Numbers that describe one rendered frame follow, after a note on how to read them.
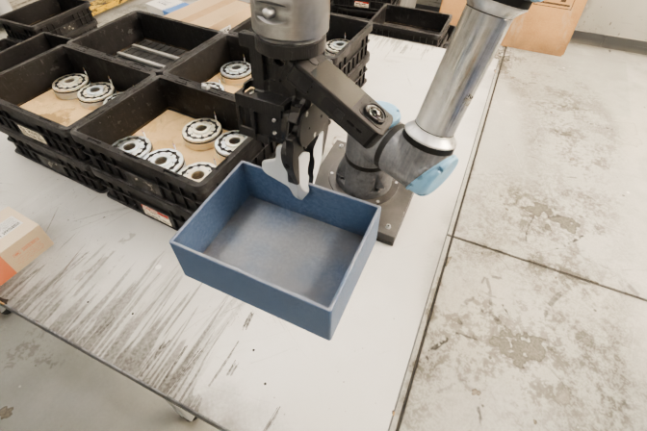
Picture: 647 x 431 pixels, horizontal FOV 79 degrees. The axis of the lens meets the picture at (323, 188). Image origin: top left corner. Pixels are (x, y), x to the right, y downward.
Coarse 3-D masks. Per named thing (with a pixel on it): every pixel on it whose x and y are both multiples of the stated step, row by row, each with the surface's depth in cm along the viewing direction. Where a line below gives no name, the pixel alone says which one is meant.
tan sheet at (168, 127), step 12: (156, 120) 112; (168, 120) 112; (180, 120) 112; (192, 120) 112; (144, 132) 108; (156, 132) 108; (168, 132) 108; (180, 132) 108; (156, 144) 104; (168, 144) 104; (180, 144) 104; (192, 156) 101; (204, 156) 101; (216, 156) 101
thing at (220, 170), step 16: (176, 80) 108; (128, 96) 102; (224, 96) 102; (80, 128) 93; (96, 144) 88; (240, 144) 88; (128, 160) 86; (144, 160) 85; (224, 160) 85; (240, 160) 88; (160, 176) 84; (176, 176) 81; (208, 176) 81
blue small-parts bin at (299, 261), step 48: (240, 192) 55; (288, 192) 53; (336, 192) 49; (192, 240) 48; (240, 240) 52; (288, 240) 52; (336, 240) 52; (240, 288) 44; (288, 288) 47; (336, 288) 47
